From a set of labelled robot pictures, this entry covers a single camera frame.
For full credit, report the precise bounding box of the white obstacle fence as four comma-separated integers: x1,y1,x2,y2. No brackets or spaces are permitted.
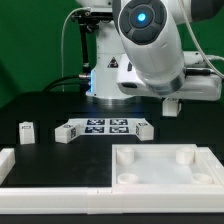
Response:
0,148,224,214

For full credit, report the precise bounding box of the white cable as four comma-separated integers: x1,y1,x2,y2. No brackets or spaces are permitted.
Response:
60,6,92,93

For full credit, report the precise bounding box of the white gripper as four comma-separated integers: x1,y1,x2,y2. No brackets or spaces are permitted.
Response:
117,54,222,101

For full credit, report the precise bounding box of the black camera on stand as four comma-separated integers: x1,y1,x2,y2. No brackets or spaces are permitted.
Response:
71,9,113,73

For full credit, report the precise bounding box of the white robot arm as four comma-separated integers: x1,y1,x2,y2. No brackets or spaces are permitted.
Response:
76,0,224,101

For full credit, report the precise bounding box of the white square tabletop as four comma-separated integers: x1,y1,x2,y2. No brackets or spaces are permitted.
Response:
112,144,224,187

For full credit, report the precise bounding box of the fiducial marker sheet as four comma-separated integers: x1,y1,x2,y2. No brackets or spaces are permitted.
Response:
68,118,148,135

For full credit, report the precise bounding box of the black cable bundle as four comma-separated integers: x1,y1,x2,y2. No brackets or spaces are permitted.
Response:
42,74,92,93

